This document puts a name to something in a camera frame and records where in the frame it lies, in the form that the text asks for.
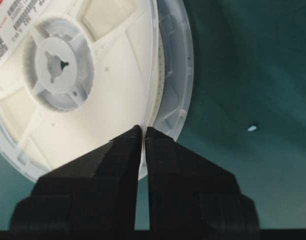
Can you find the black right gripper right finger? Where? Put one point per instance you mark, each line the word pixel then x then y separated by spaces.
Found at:
pixel 188 193

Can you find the white component reel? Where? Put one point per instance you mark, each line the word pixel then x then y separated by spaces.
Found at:
pixel 75 74

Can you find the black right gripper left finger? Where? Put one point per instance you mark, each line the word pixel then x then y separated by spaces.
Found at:
pixel 96 192

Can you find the small white tape mark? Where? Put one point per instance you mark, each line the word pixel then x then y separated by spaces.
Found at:
pixel 252 128

